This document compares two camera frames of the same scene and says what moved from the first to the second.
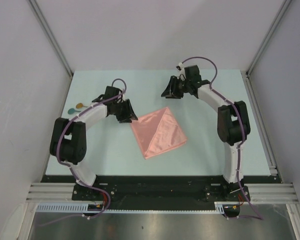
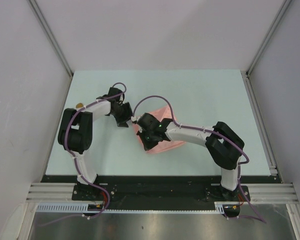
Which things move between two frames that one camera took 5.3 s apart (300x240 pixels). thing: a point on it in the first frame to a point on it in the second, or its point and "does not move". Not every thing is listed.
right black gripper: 171,92 to 147,145
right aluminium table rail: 260,124 does not move
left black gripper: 129,114 does not move
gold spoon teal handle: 80,105 does not move
